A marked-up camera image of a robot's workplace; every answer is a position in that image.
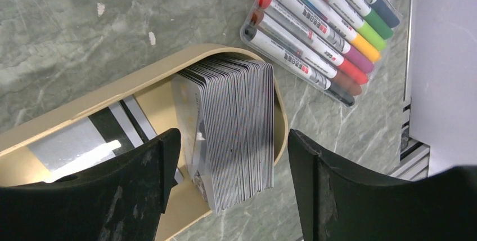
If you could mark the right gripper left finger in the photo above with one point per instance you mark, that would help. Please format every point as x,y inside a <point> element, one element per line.
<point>119,199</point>

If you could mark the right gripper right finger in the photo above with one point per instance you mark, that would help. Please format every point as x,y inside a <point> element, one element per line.
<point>340,200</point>

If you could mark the grey striped loose card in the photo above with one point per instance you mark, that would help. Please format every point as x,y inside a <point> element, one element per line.
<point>114,130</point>

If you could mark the tan card tray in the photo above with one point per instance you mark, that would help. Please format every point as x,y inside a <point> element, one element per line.
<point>152,89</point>

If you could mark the credit cards stack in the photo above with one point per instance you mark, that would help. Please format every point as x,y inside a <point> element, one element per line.
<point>225,112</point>

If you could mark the coloured marker pack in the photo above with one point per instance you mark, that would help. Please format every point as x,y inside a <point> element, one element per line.
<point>333,45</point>

